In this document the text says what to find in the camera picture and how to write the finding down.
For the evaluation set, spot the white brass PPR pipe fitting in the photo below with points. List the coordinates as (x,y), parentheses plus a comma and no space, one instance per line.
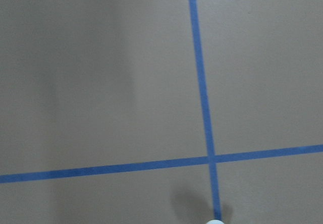
(215,221)

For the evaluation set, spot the brown paper table cover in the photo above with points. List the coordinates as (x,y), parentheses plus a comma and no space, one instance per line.
(161,111)

